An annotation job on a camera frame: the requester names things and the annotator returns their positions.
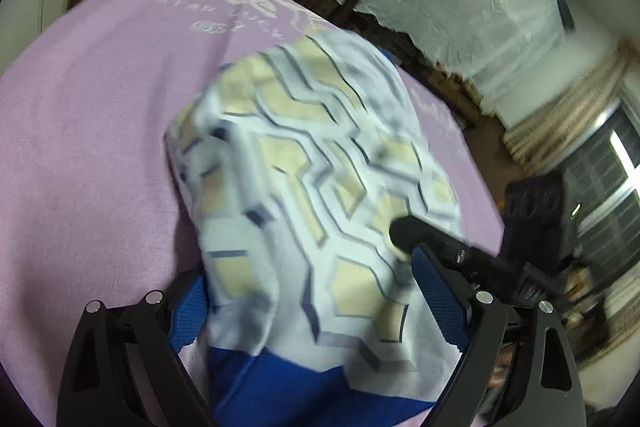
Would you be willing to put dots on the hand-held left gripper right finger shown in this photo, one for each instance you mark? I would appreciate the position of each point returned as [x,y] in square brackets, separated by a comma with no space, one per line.
[440,297]

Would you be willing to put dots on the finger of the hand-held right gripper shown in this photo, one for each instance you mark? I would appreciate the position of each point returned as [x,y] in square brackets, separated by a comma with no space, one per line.
[415,232]

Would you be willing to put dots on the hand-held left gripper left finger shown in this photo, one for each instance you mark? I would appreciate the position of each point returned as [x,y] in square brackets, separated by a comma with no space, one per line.
[190,312]

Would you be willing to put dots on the blue red white hooded jacket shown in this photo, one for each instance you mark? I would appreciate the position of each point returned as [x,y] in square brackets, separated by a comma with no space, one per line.
[300,157]

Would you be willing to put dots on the window with grille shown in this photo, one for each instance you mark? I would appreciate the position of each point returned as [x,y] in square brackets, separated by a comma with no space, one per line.
[610,187]

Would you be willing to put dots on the beige patterned curtain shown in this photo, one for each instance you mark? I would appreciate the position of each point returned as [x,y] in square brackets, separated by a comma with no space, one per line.
[565,117]

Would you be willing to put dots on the pink printed bedsheet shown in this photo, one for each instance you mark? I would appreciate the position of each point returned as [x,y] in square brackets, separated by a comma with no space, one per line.
[100,132]

